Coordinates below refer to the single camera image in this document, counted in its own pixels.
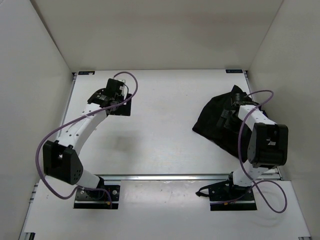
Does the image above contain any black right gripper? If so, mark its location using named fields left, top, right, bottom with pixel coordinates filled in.
left=216, top=109, right=248, bottom=139

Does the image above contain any black pleated skirt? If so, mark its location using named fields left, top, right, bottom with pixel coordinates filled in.
left=191, top=84, right=270, bottom=160

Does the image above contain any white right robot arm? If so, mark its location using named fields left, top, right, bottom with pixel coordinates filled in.
left=217, top=92, right=289, bottom=200

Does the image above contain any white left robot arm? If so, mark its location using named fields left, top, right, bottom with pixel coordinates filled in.
left=42, top=78, right=132, bottom=199

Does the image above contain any blue right table label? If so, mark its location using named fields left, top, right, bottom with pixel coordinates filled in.
left=225, top=69, right=243, bottom=74

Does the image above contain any blue table label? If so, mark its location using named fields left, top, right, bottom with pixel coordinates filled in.
left=77, top=71, right=95, bottom=76
left=225, top=69, right=243, bottom=74

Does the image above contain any blue left table label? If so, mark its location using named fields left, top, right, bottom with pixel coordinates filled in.
left=77, top=71, right=95, bottom=76

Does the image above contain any aluminium table rail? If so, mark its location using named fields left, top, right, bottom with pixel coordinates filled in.
left=100, top=174, right=229, bottom=181

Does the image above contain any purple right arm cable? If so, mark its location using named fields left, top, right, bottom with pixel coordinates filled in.
left=209, top=89, right=288, bottom=214

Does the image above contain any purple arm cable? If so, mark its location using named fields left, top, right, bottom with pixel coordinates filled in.
left=209, top=89, right=288, bottom=214
left=36, top=71, right=140, bottom=200

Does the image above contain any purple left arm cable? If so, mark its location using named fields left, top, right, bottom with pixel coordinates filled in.
left=36, top=71, right=140, bottom=200

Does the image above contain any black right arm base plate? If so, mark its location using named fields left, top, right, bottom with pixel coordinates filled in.
left=195, top=180, right=257, bottom=212

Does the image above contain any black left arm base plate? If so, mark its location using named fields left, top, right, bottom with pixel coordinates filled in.
left=73, top=182, right=121, bottom=210

